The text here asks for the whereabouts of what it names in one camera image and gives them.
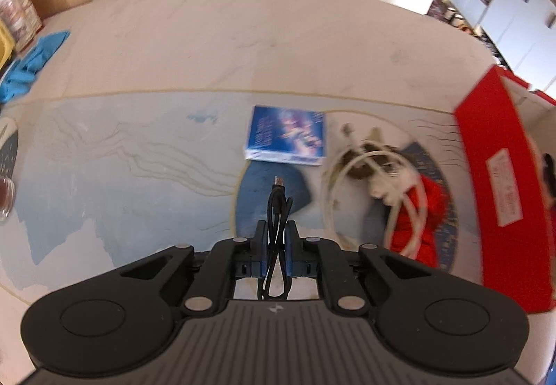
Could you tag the glass jar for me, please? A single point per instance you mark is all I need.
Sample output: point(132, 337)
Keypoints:
point(7, 196)

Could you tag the blue cloth on table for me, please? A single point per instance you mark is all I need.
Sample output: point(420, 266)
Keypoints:
point(23, 72)

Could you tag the red white cardboard box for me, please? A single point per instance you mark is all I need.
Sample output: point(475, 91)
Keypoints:
point(515, 225)

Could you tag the small blue card box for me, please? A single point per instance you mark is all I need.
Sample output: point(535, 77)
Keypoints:
point(287, 136)

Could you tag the white cabinet row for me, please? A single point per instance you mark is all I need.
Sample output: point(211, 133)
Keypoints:
point(523, 31)

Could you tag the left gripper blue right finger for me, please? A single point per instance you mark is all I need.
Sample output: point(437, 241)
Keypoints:
point(292, 240)

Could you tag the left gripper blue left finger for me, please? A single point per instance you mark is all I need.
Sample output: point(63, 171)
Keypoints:
point(260, 249)

